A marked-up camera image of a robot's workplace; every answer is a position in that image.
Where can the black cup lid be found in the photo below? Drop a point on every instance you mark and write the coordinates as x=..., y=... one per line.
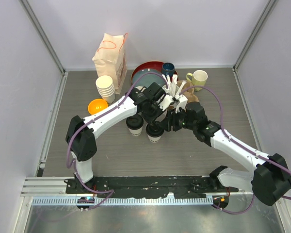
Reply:
x=134, y=122
x=154, y=133

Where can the red round tray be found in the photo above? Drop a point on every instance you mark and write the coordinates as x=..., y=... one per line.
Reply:
x=157, y=65

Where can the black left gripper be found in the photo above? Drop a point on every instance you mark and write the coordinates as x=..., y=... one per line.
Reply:
x=152, y=119

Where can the brown paper takeout bag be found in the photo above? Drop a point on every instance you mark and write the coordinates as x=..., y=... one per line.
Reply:
x=110, y=59

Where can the stack of white paper cups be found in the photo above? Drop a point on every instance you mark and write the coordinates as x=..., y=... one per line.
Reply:
x=106, y=88

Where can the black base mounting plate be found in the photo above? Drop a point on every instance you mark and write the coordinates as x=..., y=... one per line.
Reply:
x=155, y=187

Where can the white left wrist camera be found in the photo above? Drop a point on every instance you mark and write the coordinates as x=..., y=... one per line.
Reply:
x=165, y=102

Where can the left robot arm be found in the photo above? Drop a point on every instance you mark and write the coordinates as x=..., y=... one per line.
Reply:
x=82, y=133

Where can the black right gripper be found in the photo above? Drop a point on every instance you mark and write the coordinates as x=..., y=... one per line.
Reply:
x=167, y=124

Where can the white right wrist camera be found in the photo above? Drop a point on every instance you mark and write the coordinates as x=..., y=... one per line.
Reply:
x=180, y=102

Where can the white paper cup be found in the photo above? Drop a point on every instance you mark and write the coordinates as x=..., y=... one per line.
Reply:
x=136, y=132
x=154, y=139

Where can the orange plastic bowl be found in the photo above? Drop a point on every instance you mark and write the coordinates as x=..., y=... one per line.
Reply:
x=96, y=106

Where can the aluminium frame rail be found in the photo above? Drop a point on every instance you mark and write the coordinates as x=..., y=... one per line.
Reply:
x=65, y=191

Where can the brown cardboard cup carrier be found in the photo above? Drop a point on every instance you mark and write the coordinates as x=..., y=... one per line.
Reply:
x=189, y=94

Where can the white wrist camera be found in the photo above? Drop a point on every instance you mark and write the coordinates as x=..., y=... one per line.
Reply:
x=180, y=102
x=165, y=102

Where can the blue ceramic plate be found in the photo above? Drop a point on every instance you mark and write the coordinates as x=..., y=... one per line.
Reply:
x=149, y=76

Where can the light green ceramic mug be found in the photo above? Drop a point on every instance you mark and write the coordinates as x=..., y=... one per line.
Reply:
x=198, y=78

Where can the dark blue ceramic cup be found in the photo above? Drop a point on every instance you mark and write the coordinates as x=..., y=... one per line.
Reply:
x=168, y=69

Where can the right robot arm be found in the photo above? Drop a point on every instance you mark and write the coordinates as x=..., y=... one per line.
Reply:
x=266, y=177

